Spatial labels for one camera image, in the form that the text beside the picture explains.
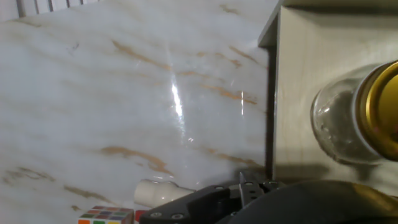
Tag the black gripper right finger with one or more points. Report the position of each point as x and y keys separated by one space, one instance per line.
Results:
x=253 y=189

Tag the multicoloured Rubik's cube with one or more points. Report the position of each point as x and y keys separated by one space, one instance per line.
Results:
x=105 y=215

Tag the marble patterned mat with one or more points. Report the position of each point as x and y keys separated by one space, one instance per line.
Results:
x=109 y=93

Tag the small red object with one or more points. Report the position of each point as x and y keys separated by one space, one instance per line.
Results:
x=140 y=215

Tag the glass jar gold lid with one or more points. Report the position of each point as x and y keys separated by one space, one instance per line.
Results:
x=342 y=118

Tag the cream wooden shelf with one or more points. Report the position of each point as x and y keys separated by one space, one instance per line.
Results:
x=311 y=93

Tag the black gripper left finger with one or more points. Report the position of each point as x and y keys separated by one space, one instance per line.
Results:
x=199 y=205

